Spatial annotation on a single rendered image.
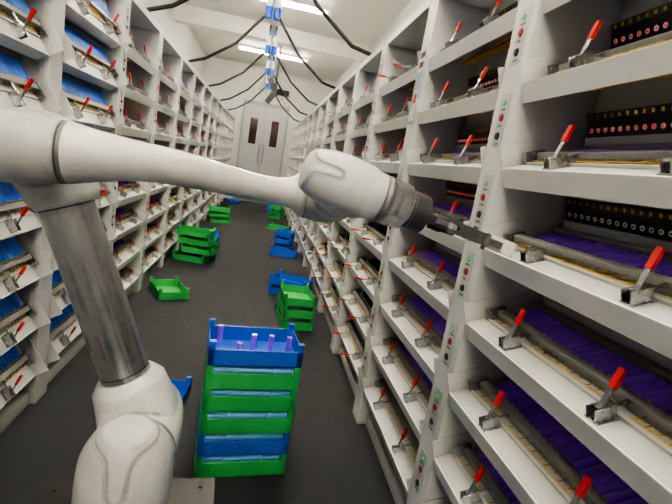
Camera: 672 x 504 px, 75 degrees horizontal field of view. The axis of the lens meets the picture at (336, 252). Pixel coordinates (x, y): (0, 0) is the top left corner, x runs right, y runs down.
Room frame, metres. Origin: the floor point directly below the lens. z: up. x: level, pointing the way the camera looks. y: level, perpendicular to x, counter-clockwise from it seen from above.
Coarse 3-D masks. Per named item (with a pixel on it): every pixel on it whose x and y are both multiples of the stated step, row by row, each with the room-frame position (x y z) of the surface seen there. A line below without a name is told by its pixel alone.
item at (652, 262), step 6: (654, 252) 0.64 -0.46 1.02; (660, 252) 0.64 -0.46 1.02; (654, 258) 0.64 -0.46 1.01; (660, 258) 0.64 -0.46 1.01; (648, 264) 0.64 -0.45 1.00; (654, 264) 0.64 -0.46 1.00; (648, 270) 0.64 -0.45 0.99; (642, 276) 0.64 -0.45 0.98; (636, 282) 0.64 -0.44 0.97; (642, 282) 0.64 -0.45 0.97; (636, 288) 0.64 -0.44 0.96
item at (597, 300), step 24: (552, 216) 1.08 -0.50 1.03; (624, 240) 0.87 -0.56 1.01; (648, 240) 0.82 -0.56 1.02; (504, 264) 0.96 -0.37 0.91; (528, 264) 0.88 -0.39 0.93; (552, 264) 0.86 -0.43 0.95; (552, 288) 0.79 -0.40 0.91; (576, 288) 0.73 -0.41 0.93; (600, 288) 0.71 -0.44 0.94; (600, 312) 0.68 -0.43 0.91; (624, 312) 0.63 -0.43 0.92; (648, 312) 0.60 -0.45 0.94; (648, 336) 0.59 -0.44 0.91
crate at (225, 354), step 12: (216, 336) 1.46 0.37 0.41; (228, 336) 1.47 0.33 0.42; (240, 336) 1.48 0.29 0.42; (264, 336) 1.51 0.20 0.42; (276, 336) 1.52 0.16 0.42; (216, 348) 1.38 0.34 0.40; (228, 348) 1.40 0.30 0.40; (264, 348) 1.45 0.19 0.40; (276, 348) 1.46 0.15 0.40; (300, 348) 1.35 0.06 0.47; (216, 360) 1.27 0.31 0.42; (228, 360) 1.28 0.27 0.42; (240, 360) 1.29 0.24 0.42; (252, 360) 1.30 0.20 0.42; (264, 360) 1.31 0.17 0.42; (276, 360) 1.33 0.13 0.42; (288, 360) 1.34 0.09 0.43; (300, 360) 1.35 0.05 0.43
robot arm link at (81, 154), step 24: (72, 144) 0.67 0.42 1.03; (96, 144) 0.69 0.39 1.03; (120, 144) 0.70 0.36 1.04; (144, 144) 0.73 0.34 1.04; (72, 168) 0.67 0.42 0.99; (96, 168) 0.69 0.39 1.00; (120, 168) 0.70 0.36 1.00; (144, 168) 0.71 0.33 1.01; (168, 168) 0.73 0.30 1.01; (192, 168) 0.76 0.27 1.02; (216, 168) 0.80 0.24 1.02; (216, 192) 0.82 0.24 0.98; (240, 192) 0.85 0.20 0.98; (264, 192) 0.89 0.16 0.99; (288, 192) 0.91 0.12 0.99; (312, 216) 0.92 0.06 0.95
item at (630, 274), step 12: (516, 240) 1.03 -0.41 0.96; (528, 240) 0.98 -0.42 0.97; (540, 240) 0.96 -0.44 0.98; (552, 252) 0.90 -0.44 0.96; (564, 252) 0.87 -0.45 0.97; (576, 252) 0.84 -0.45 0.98; (576, 264) 0.84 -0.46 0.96; (588, 264) 0.80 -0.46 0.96; (600, 264) 0.78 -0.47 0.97; (612, 264) 0.75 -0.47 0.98; (624, 264) 0.74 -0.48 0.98; (612, 276) 0.75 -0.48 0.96; (624, 276) 0.72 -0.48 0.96; (636, 276) 0.70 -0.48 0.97; (648, 276) 0.68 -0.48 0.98; (660, 276) 0.67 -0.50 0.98
